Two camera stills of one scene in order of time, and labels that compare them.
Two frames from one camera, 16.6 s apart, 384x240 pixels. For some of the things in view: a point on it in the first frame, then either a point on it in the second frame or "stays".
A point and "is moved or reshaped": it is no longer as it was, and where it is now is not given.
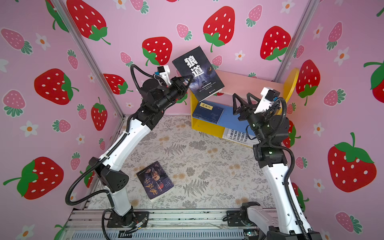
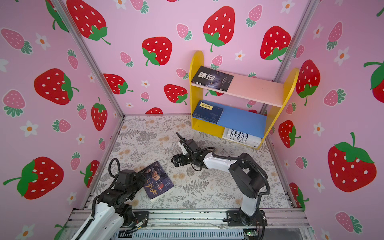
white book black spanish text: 239,137 stays
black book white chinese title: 205,82 is moved or reshaped
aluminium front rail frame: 167,224 stays
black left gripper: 177,90 -> 140,181
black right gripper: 250,109 -> 181,161
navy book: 208,111 stays
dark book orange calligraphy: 155,181 stays
